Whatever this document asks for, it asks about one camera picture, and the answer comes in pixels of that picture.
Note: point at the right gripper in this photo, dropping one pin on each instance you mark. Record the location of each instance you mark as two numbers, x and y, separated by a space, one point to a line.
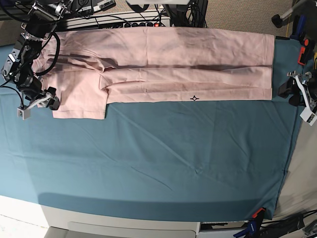
47 99

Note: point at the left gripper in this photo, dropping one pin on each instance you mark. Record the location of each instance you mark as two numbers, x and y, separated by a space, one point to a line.
308 92

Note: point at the pink T-shirt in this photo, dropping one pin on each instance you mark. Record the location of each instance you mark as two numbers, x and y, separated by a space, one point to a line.
155 64

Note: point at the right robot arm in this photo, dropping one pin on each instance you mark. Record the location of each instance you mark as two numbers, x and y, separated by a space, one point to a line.
40 24

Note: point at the orange black clamp upper right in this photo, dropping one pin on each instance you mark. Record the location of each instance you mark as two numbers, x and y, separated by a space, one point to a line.
306 51

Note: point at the orange black clamp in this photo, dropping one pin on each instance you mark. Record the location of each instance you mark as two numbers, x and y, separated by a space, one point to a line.
306 51
261 211

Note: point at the blue clamp top right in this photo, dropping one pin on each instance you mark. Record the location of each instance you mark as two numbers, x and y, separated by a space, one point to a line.
298 30

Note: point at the black caster wheel leg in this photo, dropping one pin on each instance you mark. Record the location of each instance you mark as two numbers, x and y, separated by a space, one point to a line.
278 20

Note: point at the white power strip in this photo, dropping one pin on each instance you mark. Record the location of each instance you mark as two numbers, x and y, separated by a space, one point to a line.
119 20

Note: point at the teal table cloth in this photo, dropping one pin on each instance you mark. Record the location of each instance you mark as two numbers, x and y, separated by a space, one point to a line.
170 161

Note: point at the orange black clamp lower right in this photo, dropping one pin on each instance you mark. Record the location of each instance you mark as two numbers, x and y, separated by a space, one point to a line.
261 211

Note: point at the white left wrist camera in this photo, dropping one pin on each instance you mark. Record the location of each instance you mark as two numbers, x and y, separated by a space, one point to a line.
308 117

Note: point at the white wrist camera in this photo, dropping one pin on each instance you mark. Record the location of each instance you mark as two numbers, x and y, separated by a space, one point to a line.
308 117
23 113

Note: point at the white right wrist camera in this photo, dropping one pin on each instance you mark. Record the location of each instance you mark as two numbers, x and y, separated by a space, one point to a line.
23 113

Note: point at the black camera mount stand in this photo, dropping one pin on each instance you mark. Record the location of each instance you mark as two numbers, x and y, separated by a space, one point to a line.
178 14

